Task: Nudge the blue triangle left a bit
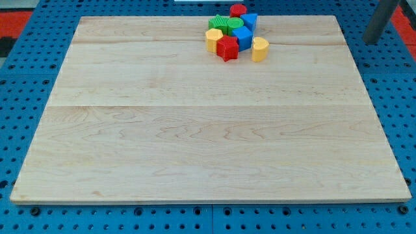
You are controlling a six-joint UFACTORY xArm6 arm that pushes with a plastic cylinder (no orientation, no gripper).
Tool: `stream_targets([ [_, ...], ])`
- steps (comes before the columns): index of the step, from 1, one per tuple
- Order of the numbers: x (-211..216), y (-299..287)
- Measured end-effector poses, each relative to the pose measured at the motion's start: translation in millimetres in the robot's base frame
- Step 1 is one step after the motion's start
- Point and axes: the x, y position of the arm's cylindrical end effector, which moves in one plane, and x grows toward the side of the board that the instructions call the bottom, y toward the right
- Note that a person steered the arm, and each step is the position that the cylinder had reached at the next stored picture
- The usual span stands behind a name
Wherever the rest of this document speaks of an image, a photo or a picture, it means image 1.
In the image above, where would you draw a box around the blue cube block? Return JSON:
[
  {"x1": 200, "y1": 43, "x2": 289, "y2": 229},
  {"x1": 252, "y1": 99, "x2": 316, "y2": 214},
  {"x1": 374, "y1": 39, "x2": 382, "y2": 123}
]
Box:
[{"x1": 231, "y1": 26, "x2": 253, "y2": 52}]

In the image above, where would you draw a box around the red cylinder block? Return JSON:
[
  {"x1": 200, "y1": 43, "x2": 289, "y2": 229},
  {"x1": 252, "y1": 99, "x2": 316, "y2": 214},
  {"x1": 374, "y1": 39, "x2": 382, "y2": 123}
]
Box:
[{"x1": 229, "y1": 4, "x2": 247, "y2": 18}]

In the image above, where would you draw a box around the green star block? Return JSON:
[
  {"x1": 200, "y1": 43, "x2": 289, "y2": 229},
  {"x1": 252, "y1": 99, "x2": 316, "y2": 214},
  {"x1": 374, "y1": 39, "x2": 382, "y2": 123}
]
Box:
[{"x1": 208, "y1": 14, "x2": 229, "y2": 34}]

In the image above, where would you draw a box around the grey metal pole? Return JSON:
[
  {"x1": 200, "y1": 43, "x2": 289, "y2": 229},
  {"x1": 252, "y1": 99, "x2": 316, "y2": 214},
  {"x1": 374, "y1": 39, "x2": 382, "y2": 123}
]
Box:
[{"x1": 362, "y1": 0, "x2": 400, "y2": 45}]

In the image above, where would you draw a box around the large wooden board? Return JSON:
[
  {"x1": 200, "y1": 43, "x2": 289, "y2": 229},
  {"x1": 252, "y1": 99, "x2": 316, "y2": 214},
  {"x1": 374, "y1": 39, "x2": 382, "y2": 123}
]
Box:
[{"x1": 10, "y1": 16, "x2": 411, "y2": 205}]

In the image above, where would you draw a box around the green cylinder block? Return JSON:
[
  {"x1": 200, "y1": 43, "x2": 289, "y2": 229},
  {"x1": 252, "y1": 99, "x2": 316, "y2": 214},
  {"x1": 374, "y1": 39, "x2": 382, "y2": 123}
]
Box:
[{"x1": 226, "y1": 18, "x2": 244, "y2": 36}]

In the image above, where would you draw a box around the blue triangle block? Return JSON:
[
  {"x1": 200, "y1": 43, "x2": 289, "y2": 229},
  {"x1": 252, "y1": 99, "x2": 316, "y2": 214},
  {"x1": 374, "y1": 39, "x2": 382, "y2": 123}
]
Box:
[{"x1": 240, "y1": 13, "x2": 258, "y2": 33}]

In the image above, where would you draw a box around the yellow hexagon block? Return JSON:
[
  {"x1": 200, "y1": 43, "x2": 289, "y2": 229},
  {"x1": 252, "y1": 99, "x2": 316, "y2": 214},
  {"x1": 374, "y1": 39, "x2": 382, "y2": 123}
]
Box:
[{"x1": 205, "y1": 28, "x2": 224, "y2": 53}]

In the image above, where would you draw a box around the yellow heart block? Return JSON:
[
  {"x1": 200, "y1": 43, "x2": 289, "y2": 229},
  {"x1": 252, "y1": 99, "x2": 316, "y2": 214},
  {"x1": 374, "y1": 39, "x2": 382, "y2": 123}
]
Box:
[{"x1": 252, "y1": 36, "x2": 270, "y2": 62}]

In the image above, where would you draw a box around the red star block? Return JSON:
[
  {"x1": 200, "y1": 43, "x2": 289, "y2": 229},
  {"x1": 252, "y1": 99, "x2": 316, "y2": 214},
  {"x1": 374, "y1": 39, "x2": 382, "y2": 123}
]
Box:
[{"x1": 216, "y1": 35, "x2": 239, "y2": 62}]

